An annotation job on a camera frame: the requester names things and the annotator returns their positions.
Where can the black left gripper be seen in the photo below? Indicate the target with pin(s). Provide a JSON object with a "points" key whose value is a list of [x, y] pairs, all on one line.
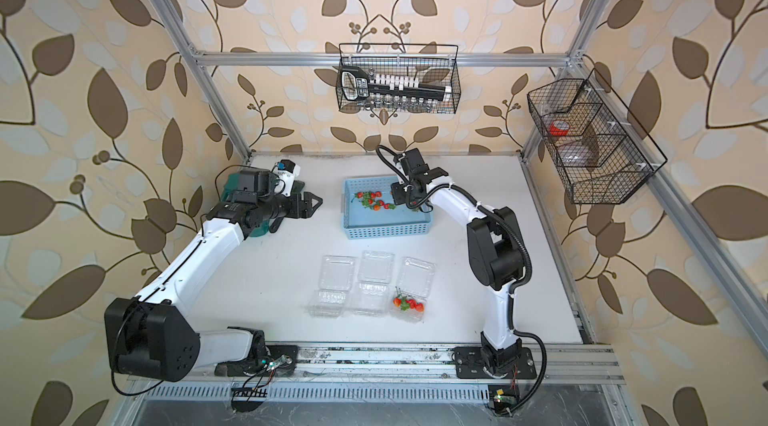
{"points": [[304, 211]]}

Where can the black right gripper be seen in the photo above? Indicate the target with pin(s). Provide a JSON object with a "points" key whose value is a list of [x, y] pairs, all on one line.
{"points": [[399, 199]]}

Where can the strawberry cluster with green leaves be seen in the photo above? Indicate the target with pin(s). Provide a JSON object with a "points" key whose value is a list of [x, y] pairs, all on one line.
{"points": [[373, 200]]}

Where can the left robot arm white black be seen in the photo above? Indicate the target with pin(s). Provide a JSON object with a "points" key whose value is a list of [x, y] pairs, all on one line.
{"points": [[149, 335]]}

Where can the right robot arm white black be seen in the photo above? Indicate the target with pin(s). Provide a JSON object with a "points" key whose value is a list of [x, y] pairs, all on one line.
{"points": [[497, 255]]}

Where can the light blue perforated plastic basket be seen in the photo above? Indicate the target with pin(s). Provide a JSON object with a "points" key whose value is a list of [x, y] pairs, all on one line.
{"points": [[359, 223]]}

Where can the clear clamshell container left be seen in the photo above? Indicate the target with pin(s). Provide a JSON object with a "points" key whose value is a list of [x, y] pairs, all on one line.
{"points": [[334, 285]]}

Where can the clear clamshell container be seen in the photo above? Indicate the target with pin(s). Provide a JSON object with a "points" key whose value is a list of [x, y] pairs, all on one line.
{"points": [[371, 292], [334, 285], [415, 279]]}

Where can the green tool case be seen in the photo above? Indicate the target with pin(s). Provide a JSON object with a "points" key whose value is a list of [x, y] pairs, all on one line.
{"points": [[255, 216]]}

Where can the clear clamshell container middle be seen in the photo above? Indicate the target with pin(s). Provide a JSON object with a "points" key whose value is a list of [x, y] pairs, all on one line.
{"points": [[371, 292]]}

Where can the black white tool set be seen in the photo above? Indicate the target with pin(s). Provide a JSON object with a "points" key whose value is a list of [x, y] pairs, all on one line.
{"points": [[360, 85]]}

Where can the clear clamshell container right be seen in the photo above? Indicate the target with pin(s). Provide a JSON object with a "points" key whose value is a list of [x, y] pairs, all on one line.
{"points": [[415, 279]]}

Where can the red tape roll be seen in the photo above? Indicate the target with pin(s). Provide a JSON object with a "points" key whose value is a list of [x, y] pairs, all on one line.
{"points": [[558, 128]]}

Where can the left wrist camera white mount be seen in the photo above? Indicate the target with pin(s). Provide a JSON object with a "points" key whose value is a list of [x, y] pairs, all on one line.
{"points": [[281, 179]]}

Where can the black wire basket back wall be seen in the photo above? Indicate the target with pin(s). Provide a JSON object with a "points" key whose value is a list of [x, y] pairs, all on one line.
{"points": [[439, 62]]}

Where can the black wire basket wall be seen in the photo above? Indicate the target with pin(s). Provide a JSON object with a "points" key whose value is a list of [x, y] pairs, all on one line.
{"points": [[439, 62], [609, 153]]}

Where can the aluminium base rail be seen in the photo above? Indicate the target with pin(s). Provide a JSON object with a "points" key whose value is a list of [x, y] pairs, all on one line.
{"points": [[358, 372]]}

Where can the aluminium frame post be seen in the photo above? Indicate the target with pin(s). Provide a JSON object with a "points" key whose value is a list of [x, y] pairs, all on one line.
{"points": [[190, 55]]}

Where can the black wire basket right wall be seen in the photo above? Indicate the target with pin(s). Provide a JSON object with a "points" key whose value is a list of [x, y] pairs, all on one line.
{"points": [[609, 153]]}

